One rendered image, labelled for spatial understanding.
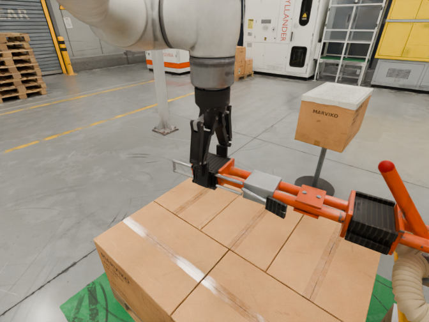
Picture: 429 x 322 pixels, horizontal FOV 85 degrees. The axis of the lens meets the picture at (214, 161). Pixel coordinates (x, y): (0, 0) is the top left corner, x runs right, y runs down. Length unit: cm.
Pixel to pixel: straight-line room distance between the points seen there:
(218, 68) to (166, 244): 101
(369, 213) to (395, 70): 738
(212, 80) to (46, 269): 196
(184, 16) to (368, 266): 128
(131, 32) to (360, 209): 52
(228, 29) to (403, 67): 747
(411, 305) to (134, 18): 63
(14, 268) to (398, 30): 799
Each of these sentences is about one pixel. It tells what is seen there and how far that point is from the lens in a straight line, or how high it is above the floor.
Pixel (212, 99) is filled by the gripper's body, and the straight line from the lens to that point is 48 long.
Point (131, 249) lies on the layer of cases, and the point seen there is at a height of 54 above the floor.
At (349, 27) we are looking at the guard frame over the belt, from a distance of 780.
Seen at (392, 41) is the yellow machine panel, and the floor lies 112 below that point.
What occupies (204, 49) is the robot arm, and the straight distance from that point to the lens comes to 46.
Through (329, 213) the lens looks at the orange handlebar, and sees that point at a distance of 51.
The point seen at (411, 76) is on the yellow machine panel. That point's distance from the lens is 787.
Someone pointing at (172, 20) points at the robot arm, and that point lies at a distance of 47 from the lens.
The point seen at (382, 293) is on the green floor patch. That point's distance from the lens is 207.
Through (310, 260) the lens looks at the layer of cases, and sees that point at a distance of 131.
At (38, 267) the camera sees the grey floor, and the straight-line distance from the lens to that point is 226.
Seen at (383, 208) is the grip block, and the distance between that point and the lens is 56.
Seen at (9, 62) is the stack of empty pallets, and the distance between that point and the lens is 699.
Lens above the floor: 153
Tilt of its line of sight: 31 degrees down
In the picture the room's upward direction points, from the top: straight up
